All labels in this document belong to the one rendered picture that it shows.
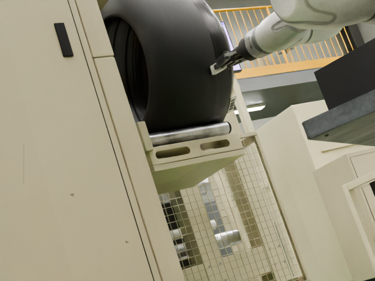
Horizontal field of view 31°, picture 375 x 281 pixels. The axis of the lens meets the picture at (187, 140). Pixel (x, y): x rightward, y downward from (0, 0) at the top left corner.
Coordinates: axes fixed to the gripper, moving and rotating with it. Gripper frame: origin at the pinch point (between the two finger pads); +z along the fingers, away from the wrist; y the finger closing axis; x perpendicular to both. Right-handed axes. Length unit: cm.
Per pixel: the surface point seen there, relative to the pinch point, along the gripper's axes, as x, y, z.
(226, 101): 9.5, -6.7, 9.4
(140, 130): 15.1, 28.5, 9.0
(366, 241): 86, -194, 148
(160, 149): 22.0, 22.8, 9.5
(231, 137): 22.0, -5.0, 9.6
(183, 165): 28.3, 16.5, 8.7
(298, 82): -115, -555, 549
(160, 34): -14.1, 15.5, 4.6
